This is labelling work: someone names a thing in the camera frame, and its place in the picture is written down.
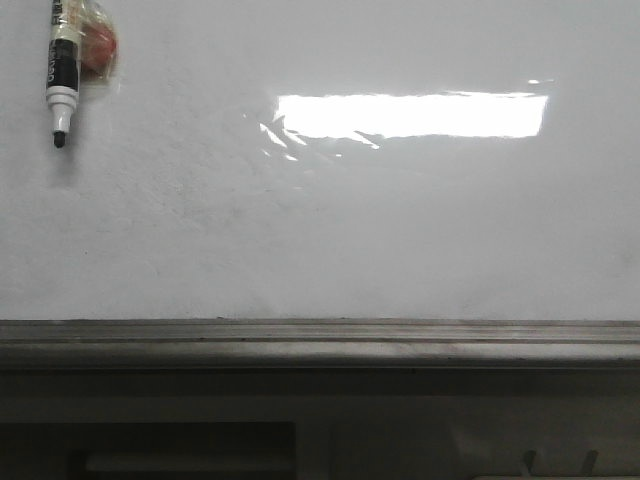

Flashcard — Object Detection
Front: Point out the white whiteboard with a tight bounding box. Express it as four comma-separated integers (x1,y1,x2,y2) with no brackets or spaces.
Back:
1,1,639,320

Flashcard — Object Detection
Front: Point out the white black whiteboard marker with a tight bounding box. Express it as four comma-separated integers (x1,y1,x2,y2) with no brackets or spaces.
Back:
45,0,120,150

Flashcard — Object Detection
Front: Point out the grey aluminium whiteboard frame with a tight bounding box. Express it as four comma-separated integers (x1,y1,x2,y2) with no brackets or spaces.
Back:
1,318,639,370

